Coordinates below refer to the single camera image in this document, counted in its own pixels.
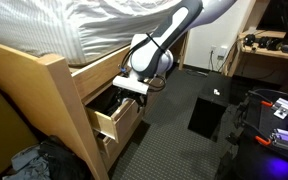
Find silver aluminium rail right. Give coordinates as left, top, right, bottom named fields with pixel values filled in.
left=269, top=128, right=288, bottom=156

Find orange clamp near right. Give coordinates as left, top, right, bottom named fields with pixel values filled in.
left=255, top=136, right=272, bottom=146

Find grey clothes pile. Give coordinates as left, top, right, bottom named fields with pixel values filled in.
left=2, top=136, right=92, bottom=180

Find silver aluminium rail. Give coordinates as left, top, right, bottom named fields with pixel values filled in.
left=272, top=98, right=288, bottom=119
left=269, top=128, right=288, bottom=156

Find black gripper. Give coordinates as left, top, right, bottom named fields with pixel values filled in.
left=116, top=88, right=147, bottom=106

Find wooden bed frame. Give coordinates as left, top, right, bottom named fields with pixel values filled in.
left=0, top=31, right=192, bottom=180

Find wooden desk with gear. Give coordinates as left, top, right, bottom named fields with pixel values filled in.
left=222, top=0, right=288, bottom=84

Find wooden drawer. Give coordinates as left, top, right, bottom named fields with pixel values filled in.
left=85, top=87, right=145, bottom=144
left=91, top=110, right=143, bottom=170

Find orange clamp near left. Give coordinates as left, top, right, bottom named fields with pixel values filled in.
left=261, top=101, right=273, bottom=107

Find orange clamp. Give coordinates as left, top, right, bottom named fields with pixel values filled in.
left=255, top=136, right=272, bottom=146
left=261, top=101, right=273, bottom=107

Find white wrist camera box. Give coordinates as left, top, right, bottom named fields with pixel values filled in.
left=113, top=76, right=149, bottom=95

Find white striped mattress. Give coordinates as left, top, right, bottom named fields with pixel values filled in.
left=0, top=0, right=181, bottom=66

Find silver aluminium rail left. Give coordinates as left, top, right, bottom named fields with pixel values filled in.
left=272, top=98, right=288, bottom=119

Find black computer tower case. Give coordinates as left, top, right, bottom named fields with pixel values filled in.
left=188, top=72, right=231, bottom=142

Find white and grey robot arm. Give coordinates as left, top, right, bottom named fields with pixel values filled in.
left=113, top=0, right=237, bottom=106

